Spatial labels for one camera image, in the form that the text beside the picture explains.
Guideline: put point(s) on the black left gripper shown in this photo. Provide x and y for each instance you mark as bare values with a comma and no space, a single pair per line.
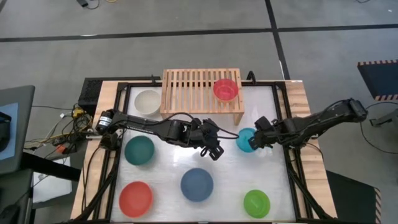
205,137

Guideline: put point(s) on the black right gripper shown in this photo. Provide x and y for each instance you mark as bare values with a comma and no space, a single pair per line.
273,133

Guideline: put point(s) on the cyan bowl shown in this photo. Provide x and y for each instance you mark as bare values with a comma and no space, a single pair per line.
244,140

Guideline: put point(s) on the blue bowl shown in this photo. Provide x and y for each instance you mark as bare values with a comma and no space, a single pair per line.
196,184

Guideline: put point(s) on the pink bowl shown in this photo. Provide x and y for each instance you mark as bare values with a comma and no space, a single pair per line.
226,89

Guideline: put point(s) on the green bowl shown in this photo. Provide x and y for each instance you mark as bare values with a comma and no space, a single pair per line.
257,203

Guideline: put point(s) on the dark teal bowl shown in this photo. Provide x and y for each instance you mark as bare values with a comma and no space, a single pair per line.
139,150

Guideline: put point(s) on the white bowl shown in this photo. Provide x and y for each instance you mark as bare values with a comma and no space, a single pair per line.
147,102

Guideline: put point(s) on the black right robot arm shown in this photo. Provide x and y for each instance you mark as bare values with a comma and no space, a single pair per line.
326,116

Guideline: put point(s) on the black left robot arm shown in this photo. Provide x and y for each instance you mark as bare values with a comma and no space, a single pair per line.
146,127

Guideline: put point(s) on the wooden slatted shelf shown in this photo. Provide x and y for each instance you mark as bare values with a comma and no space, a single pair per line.
192,93

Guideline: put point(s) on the orange-red bowl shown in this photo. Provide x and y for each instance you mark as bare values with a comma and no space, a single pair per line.
136,199

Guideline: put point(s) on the black mat with striped edge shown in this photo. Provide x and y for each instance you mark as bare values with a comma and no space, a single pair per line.
379,79
351,199

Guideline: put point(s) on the grey stand foot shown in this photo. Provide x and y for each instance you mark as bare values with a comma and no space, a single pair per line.
385,118

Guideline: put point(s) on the black perforated box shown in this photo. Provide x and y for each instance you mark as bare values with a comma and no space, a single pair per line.
90,91

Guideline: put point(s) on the black beam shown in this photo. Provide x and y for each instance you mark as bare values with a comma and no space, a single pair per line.
49,166

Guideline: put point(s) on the white paper sheet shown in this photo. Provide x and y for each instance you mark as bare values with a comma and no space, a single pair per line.
51,186

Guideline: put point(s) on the black power adapter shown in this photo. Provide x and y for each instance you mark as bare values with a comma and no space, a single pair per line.
82,2

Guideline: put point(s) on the blue pad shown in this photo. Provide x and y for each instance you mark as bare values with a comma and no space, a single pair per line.
9,130

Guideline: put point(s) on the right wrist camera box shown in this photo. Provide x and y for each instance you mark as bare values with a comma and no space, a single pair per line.
262,123

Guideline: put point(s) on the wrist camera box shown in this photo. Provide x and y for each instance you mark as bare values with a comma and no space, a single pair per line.
262,123
211,125

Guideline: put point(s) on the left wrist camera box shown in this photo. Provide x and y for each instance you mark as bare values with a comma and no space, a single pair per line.
211,125

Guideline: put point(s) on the black metal table frame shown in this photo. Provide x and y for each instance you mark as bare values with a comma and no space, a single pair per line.
136,84

